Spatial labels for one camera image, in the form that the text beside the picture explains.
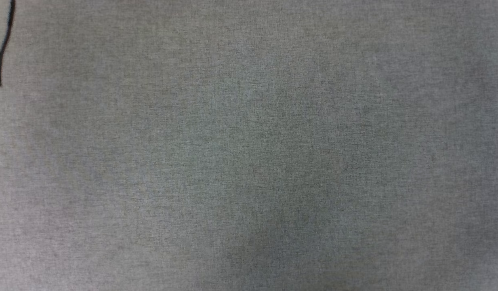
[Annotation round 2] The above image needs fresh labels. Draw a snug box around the thin black cable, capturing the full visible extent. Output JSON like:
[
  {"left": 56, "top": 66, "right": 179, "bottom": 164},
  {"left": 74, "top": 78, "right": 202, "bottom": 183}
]
[{"left": 0, "top": 0, "right": 16, "bottom": 88}]

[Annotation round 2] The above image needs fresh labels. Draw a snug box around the grey fabric sofa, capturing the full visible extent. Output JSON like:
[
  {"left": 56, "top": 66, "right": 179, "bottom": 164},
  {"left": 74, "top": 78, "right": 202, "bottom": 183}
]
[{"left": 0, "top": 0, "right": 498, "bottom": 291}]

